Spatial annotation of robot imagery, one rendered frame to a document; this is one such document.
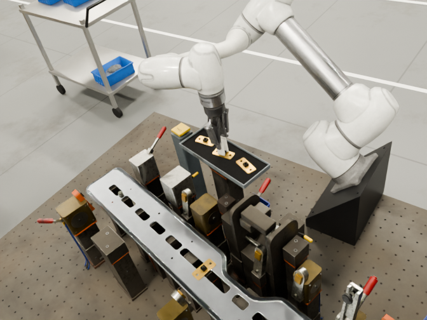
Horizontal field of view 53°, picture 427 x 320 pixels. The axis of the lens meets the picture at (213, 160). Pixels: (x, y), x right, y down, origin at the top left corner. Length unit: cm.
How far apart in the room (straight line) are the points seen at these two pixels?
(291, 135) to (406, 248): 178
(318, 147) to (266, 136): 174
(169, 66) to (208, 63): 13
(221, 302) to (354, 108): 87
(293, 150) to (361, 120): 166
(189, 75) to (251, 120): 231
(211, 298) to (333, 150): 75
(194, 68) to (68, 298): 114
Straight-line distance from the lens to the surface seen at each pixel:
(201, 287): 146
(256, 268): 146
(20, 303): 209
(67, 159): 385
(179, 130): 178
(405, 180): 317
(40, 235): 228
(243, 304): 142
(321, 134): 175
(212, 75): 136
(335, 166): 178
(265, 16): 182
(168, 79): 140
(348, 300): 117
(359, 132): 172
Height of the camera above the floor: 224
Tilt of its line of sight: 42 degrees down
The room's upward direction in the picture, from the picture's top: 12 degrees counter-clockwise
